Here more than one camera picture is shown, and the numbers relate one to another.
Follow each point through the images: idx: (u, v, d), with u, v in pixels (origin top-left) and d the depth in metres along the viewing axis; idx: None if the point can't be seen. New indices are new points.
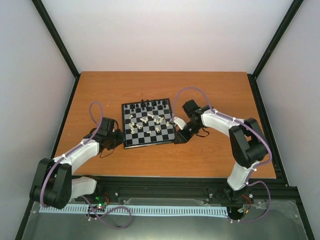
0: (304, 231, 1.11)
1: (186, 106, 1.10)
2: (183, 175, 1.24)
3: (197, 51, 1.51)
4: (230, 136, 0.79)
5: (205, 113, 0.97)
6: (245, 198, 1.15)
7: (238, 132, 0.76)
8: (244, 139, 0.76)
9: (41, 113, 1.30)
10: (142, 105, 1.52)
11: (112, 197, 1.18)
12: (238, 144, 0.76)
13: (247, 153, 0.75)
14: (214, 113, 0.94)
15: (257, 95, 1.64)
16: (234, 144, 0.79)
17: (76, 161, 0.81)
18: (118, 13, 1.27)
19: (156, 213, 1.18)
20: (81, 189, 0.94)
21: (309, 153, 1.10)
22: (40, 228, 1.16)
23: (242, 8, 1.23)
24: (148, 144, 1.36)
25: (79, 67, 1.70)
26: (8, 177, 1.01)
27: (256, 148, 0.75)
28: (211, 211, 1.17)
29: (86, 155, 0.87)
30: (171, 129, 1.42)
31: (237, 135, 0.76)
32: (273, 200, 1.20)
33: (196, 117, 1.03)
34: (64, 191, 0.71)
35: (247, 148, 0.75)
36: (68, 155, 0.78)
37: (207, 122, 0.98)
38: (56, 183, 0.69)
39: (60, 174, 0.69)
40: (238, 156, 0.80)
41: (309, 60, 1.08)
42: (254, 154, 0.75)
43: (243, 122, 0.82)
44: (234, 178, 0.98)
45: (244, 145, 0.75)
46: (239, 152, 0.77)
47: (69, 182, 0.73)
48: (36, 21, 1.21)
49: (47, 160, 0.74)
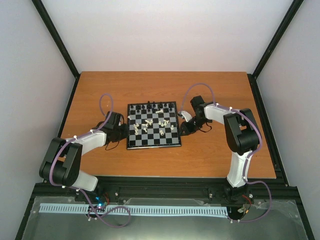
0: (304, 231, 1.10)
1: (193, 102, 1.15)
2: (183, 174, 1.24)
3: (197, 51, 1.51)
4: (225, 123, 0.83)
5: (208, 106, 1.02)
6: (245, 198, 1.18)
7: (232, 117, 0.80)
8: (237, 125, 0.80)
9: (41, 112, 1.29)
10: (149, 106, 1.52)
11: (112, 197, 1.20)
12: (230, 129, 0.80)
13: (238, 140, 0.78)
14: (214, 104, 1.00)
15: (257, 94, 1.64)
16: (227, 128, 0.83)
17: (86, 144, 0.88)
18: (118, 14, 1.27)
19: (155, 213, 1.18)
20: (84, 181, 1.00)
21: (310, 153, 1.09)
22: (40, 228, 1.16)
23: (242, 8, 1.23)
24: (151, 147, 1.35)
25: (79, 67, 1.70)
26: (8, 177, 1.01)
27: (249, 136, 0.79)
28: (211, 211, 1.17)
29: (95, 142, 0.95)
30: (175, 133, 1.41)
31: (231, 122, 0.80)
32: (274, 200, 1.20)
33: (199, 110, 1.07)
34: (74, 168, 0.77)
35: (239, 134, 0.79)
36: (79, 137, 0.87)
37: (208, 114, 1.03)
38: (67, 160, 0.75)
39: (71, 151, 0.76)
40: (231, 143, 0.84)
41: (310, 59, 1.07)
42: (245, 141, 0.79)
43: (238, 110, 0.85)
44: (232, 174, 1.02)
45: (238, 131, 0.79)
46: (232, 138, 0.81)
47: (77, 161, 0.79)
48: (36, 21, 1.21)
49: (59, 139, 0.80)
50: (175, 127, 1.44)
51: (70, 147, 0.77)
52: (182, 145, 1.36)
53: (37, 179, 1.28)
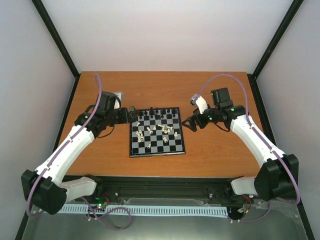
0: (304, 231, 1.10)
1: (217, 94, 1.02)
2: (183, 175, 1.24)
3: (197, 51, 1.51)
4: (262, 170, 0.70)
5: (238, 119, 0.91)
6: (245, 198, 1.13)
7: (274, 170, 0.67)
8: (276, 176, 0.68)
9: (41, 113, 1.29)
10: (151, 112, 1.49)
11: (112, 197, 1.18)
12: (268, 180, 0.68)
13: (272, 191, 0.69)
14: (249, 126, 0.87)
15: (256, 94, 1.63)
16: (262, 175, 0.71)
17: (63, 165, 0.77)
18: (118, 14, 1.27)
19: (155, 213, 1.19)
20: (80, 190, 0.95)
21: (309, 153, 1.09)
22: (41, 228, 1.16)
23: (242, 8, 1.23)
24: (153, 154, 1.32)
25: (79, 67, 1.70)
26: (8, 177, 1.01)
27: (283, 186, 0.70)
28: (211, 211, 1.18)
29: (77, 151, 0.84)
30: (179, 140, 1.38)
31: (272, 175, 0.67)
32: (274, 200, 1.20)
33: (224, 116, 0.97)
34: (56, 197, 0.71)
35: (275, 186, 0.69)
36: (51, 164, 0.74)
37: (236, 129, 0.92)
38: (42, 197, 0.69)
39: (42, 189, 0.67)
40: (259, 186, 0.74)
41: (309, 60, 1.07)
42: (278, 191, 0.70)
43: (281, 156, 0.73)
44: (240, 186, 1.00)
45: (274, 184, 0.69)
46: (263, 186, 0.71)
47: (55, 197, 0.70)
48: (36, 22, 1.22)
49: (30, 173, 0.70)
50: (179, 134, 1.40)
51: (41, 185, 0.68)
52: (186, 153, 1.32)
53: None
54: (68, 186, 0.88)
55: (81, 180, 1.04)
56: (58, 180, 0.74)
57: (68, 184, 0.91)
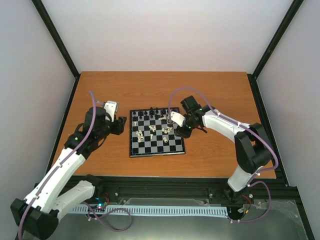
0: (304, 231, 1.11)
1: (185, 103, 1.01)
2: (183, 174, 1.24)
3: (197, 50, 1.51)
4: (236, 143, 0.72)
5: (207, 114, 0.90)
6: (245, 198, 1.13)
7: (245, 138, 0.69)
8: (250, 146, 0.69)
9: (40, 113, 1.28)
10: (151, 112, 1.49)
11: (112, 197, 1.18)
12: (243, 150, 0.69)
13: (252, 160, 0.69)
14: (216, 114, 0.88)
15: (257, 95, 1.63)
16: (239, 150, 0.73)
17: (53, 193, 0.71)
18: (119, 14, 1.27)
19: (155, 213, 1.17)
20: (75, 201, 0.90)
21: (309, 153, 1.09)
22: None
23: (241, 8, 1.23)
24: (153, 154, 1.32)
25: (79, 67, 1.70)
26: (7, 178, 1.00)
27: (261, 153, 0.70)
28: (211, 211, 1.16)
29: (68, 175, 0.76)
30: (179, 140, 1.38)
31: (244, 143, 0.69)
32: (274, 200, 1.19)
33: (196, 117, 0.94)
34: (50, 222, 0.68)
35: (253, 155, 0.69)
36: (41, 191, 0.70)
37: (209, 124, 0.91)
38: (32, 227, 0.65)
39: (31, 219, 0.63)
40: (242, 162, 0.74)
41: (310, 60, 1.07)
42: (259, 160, 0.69)
43: (248, 127, 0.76)
44: (235, 180, 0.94)
45: (251, 152, 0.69)
46: (244, 159, 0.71)
47: (47, 224, 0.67)
48: (37, 21, 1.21)
49: (18, 203, 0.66)
50: None
51: (30, 214, 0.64)
52: (186, 153, 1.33)
53: (37, 178, 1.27)
54: (62, 202, 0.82)
55: (76, 187, 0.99)
56: (48, 208, 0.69)
57: (61, 199, 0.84)
